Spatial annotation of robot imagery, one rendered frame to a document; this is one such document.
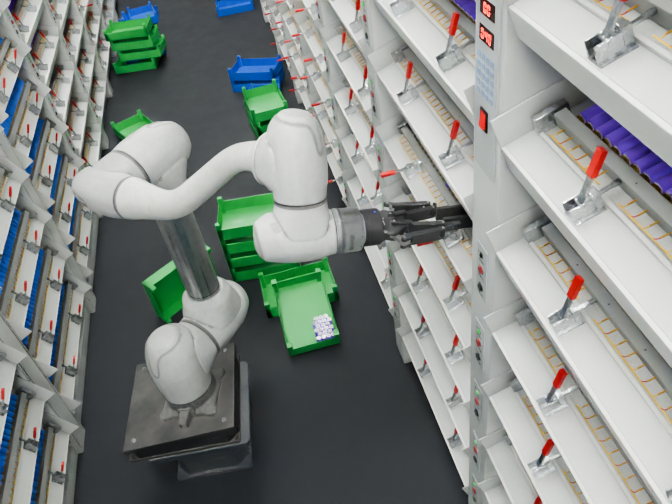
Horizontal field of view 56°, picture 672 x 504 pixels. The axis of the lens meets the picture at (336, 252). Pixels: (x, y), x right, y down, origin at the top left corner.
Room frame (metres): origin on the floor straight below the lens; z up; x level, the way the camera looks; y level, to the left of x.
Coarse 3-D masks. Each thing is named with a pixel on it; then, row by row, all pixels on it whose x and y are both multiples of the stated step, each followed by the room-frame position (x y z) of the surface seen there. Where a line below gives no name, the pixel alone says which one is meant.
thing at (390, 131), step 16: (384, 128) 1.43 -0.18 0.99; (400, 128) 1.41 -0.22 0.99; (384, 144) 1.41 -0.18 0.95; (400, 144) 1.38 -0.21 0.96; (400, 160) 1.32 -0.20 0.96; (416, 176) 1.23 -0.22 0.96; (416, 192) 1.18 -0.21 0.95; (464, 240) 0.97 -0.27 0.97; (448, 256) 0.95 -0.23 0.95; (464, 256) 0.93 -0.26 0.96; (464, 272) 0.89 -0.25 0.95
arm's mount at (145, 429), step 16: (224, 352) 1.40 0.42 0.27; (144, 368) 1.40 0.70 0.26; (224, 368) 1.33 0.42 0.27; (144, 384) 1.33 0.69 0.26; (224, 384) 1.26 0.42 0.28; (144, 400) 1.27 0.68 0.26; (160, 400) 1.25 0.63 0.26; (224, 400) 1.20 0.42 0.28; (144, 416) 1.20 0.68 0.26; (224, 416) 1.14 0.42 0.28; (240, 416) 1.18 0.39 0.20; (128, 432) 1.15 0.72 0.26; (144, 432) 1.14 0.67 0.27; (160, 432) 1.13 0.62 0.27; (176, 432) 1.12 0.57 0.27; (192, 432) 1.10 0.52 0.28; (208, 432) 1.09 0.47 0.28; (224, 432) 1.09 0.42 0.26; (240, 432) 1.12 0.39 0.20; (128, 448) 1.10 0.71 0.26; (144, 448) 1.09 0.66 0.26; (160, 448) 1.09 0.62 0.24; (176, 448) 1.09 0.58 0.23; (192, 448) 1.09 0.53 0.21
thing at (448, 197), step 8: (408, 128) 1.39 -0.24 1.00; (408, 136) 1.36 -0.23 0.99; (416, 144) 1.32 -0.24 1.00; (416, 152) 1.29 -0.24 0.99; (424, 152) 1.27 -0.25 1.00; (424, 160) 1.24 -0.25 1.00; (432, 168) 1.20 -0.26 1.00; (432, 176) 1.18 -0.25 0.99; (440, 184) 1.14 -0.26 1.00; (432, 192) 1.14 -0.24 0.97; (440, 192) 1.13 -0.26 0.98; (448, 192) 1.10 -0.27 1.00; (448, 200) 1.08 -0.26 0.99; (472, 232) 0.96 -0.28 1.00
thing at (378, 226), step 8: (376, 208) 0.98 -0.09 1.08; (368, 216) 0.96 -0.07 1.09; (376, 216) 0.96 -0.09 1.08; (384, 216) 0.99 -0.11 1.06; (400, 216) 0.98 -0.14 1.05; (368, 224) 0.94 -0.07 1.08; (376, 224) 0.94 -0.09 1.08; (384, 224) 0.96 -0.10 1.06; (368, 232) 0.93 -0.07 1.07; (376, 232) 0.93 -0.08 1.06; (384, 232) 0.94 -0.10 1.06; (392, 232) 0.93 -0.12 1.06; (400, 232) 0.94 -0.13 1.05; (368, 240) 0.93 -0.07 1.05; (376, 240) 0.93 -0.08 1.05; (384, 240) 0.93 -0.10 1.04; (392, 240) 0.93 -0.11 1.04
